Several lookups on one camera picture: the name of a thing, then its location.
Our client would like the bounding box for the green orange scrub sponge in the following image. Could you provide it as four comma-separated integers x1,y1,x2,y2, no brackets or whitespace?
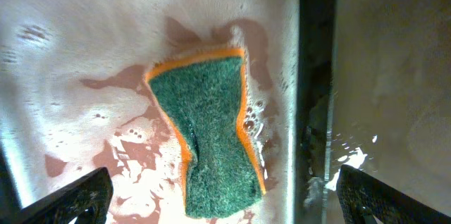
145,48,266,218

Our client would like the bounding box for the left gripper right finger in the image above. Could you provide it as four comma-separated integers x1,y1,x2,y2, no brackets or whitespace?
336,164,450,224

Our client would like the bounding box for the black soapy water tray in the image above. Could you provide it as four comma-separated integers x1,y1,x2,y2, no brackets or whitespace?
1,0,334,223

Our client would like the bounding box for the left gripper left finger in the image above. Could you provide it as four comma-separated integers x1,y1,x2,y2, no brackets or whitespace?
10,167,113,224

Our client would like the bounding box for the brown serving tray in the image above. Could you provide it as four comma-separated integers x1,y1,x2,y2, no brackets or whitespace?
325,0,450,223

